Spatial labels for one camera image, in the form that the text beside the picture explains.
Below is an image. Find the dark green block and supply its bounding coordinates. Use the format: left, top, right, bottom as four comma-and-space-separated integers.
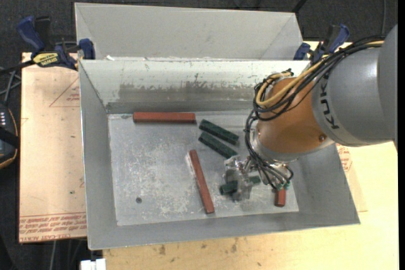
198, 118, 240, 146
197, 131, 239, 160
219, 175, 261, 197

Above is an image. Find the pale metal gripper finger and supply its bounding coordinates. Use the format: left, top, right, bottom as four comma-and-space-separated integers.
231, 187, 251, 202
222, 166, 239, 183

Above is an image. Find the grey metal bin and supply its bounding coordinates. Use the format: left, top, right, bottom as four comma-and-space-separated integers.
74, 2, 361, 251

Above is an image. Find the red-brown flat block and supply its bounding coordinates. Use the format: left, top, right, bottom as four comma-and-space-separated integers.
188, 149, 216, 215
132, 111, 197, 125
274, 187, 287, 208

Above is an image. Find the brown cardboard board, red print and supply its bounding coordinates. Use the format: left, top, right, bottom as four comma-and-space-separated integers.
18, 51, 369, 244

